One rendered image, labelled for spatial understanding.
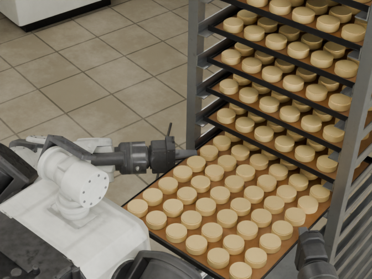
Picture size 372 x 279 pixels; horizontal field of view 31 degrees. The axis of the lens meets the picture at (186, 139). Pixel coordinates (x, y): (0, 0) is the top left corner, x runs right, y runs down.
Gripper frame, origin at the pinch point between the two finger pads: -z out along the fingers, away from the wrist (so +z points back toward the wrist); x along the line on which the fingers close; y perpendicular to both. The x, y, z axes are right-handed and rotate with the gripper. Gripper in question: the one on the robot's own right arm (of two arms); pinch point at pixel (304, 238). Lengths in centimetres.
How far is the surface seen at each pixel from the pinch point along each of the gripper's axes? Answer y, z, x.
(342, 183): -8.7, -5.3, 12.2
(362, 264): -36, -37, -54
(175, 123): 16, -177, -95
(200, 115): 20.8, -37.7, 10.1
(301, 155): -2.1, -17.8, 10.8
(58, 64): 81, -241, -95
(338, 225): -9.7, -4.9, -1.1
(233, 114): 12.1, -36.3, 11.0
